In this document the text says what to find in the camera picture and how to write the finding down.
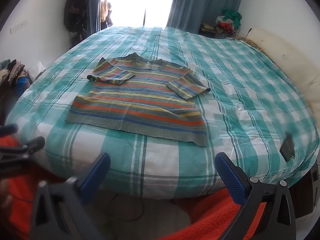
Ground striped knit sweater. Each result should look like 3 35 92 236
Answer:
65 52 211 147

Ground teal checked bed sheet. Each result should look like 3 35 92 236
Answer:
5 26 320 200

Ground yellowish hanging garment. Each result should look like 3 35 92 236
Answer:
100 0 113 29

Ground narrow grey-blue curtain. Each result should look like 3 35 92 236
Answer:
87 0 102 34

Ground white bag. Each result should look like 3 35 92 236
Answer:
27 61 47 79

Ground cream padded headboard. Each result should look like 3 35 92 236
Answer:
246 27 320 123

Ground dark flat object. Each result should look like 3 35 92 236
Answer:
279 132 295 162

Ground dark hanging clothes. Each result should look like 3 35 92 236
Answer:
64 0 94 45

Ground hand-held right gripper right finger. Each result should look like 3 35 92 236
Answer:
214 151 297 240

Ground colourful clothes pile with green cloth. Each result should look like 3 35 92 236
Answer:
200 6 242 39

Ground folded clothes pile on box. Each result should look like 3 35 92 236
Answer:
0 59 32 90

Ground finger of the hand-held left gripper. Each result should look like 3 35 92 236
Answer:
0 136 46 164
0 124 19 137

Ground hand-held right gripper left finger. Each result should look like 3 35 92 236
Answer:
30 152 112 240

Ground wide grey-blue curtain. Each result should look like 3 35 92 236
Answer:
166 0 247 34

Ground white wall cable duct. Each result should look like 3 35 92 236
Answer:
10 19 28 34

